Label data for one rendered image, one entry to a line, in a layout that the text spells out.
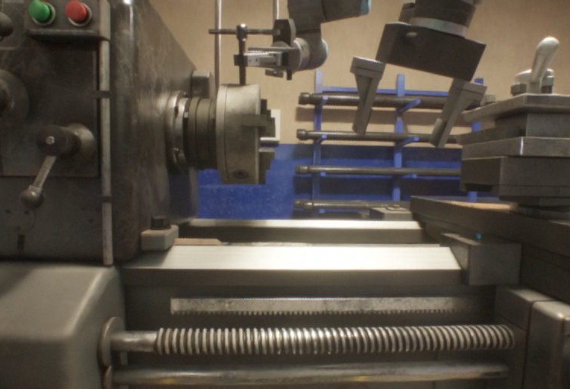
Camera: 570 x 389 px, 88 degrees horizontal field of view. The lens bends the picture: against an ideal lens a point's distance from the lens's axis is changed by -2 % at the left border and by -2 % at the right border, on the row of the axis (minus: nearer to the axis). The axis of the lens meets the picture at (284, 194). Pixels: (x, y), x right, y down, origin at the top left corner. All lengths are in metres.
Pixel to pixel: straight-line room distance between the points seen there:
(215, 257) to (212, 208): 3.29
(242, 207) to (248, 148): 3.17
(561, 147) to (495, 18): 4.51
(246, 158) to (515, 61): 4.68
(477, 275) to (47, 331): 0.70
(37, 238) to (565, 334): 0.85
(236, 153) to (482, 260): 0.53
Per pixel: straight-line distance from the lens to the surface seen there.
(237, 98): 0.71
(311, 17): 0.98
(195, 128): 0.74
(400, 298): 0.65
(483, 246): 0.68
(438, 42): 0.48
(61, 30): 0.63
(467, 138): 0.75
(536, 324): 0.65
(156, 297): 0.65
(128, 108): 0.59
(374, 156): 4.02
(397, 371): 0.63
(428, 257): 0.67
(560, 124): 0.72
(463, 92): 0.53
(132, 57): 0.62
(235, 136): 0.68
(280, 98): 3.90
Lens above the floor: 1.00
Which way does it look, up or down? 4 degrees down
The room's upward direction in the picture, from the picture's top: 1 degrees clockwise
